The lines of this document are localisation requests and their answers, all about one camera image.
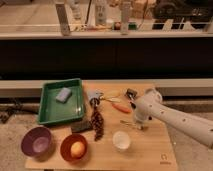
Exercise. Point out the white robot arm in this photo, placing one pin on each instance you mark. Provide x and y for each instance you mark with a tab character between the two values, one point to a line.
150	105

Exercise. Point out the orange bowl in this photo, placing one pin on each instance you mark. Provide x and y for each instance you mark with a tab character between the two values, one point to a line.
65	148

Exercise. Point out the purple bowl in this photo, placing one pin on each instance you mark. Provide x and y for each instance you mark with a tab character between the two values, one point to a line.
36	142

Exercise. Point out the yellow spoon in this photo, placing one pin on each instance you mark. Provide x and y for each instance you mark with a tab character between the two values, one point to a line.
112	96

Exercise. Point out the orange carrot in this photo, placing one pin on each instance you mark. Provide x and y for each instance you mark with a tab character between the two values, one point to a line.
121	108

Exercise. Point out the blue sponge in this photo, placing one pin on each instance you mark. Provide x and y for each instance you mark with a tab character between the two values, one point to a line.
63	95

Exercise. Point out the green plastic tray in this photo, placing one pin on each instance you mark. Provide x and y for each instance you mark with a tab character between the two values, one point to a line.
52	112

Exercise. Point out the dark rectangular block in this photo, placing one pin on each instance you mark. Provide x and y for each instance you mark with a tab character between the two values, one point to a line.
79	127

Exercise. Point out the wooden board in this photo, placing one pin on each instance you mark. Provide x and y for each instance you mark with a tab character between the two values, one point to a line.
150	149

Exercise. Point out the white cup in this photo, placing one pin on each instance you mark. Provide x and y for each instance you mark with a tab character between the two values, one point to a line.
121	140

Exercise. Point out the yellow egg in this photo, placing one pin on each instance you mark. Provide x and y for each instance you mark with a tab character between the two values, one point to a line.
77	149

